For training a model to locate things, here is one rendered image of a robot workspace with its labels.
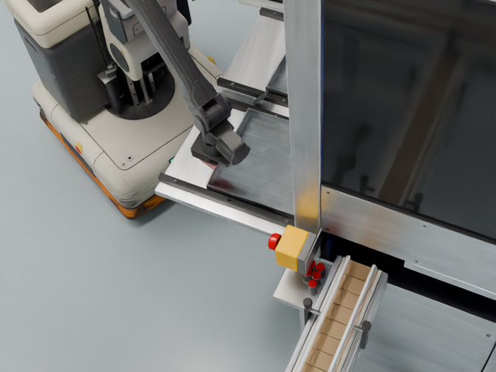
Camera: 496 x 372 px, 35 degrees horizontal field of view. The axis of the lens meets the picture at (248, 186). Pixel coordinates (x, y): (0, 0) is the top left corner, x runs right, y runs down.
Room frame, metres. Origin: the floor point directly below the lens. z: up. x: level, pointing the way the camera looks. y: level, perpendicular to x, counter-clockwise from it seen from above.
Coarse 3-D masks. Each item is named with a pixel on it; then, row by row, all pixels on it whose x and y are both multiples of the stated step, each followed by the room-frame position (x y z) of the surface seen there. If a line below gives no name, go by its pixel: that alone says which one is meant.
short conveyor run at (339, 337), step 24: (336, 264) 0.81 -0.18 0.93; (360, 264) 0.80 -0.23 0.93; (336, 288) 0.73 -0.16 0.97; (360, 288) 0.74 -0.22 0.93; (384, 288) 0.76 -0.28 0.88; (312, 312) 0.69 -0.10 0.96; (336, 312) 0.69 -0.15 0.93; (360, 312) 0.68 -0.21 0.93; (312, 336) 0.63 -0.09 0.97; (336, 336) 0.64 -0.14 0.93; (360, 336) 0.63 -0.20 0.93; (312, 360) 0.59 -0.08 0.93; (336, 360) 0.57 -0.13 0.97
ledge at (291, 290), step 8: (328, 264) 0.84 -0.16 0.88; (288, 272) 0.83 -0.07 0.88; (296, 272) 0.83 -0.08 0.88; (328, 272) 0.82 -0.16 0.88; (280, 280) 0.81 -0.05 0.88; (288, 280) 0.81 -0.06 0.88; (296, 280) 0.81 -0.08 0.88; (280, 288) 0.79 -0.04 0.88; (288, 288) 0.79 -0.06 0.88; (296, 288) 0.79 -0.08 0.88; (304, 288) 0.79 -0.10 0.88; (320, 288) 0.78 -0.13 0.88; (280, 296) 0.77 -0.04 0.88; (288, 296) 0.77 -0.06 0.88; (296, 296) 0.77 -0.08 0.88; (304, 296) 0.76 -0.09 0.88; (312, 296) 0.76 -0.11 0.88; (288, 304) 0.76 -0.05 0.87; (296, 304) 0.75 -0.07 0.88; (312, 304) 0.74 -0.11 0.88
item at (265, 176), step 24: (264, 120) 1.28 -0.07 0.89; (288, 120) 1.25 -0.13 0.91; (264, 144) 1.21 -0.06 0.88; (288, 144) 1.20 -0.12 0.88; (216, 168) 1.13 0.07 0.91; (240, 168) 1.14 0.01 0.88; (264, 168) 1.13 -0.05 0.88; (288, 168) 1.12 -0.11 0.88; (216, 192) 1.07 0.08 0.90; (240, 192) 1.07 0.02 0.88; (264, 192) 1.06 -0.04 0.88; (288, 192) 1.05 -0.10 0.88; (288, 216) 0.97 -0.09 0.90
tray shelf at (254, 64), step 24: (264, 24) 1.63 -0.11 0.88; (240, 48) 1.55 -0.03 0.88; (264, 48) 1.54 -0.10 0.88; (240, 72) 1.46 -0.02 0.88; (264, 72) 1.45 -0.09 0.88; (240, 120) 1.30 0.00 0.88; (192, 144) 1.24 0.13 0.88; (168, 168) 1.18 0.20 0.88; (192, 168) 1.17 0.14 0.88; (168, 192) 1.10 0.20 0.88; (216, 216) 1.02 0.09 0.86; (240, 216) 1.00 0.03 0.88
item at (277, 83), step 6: (282, 60) 1.46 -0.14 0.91; (282, 66) 1.46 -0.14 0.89; (276, 72) 1.42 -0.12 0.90; (282, 72) 1.44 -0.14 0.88; (270, 78) 1.40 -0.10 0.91; (276, 78) 1.42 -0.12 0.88; (282, 78) 1.42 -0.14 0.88; (270, 84) 1.39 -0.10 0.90; (276, 84) 1.40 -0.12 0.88; (282, 84) 1.40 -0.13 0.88; (270, 90) 1.36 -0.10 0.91; (276, 90) 1.36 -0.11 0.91; (282, 90) 1.38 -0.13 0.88; (282, 96) 1.35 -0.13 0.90
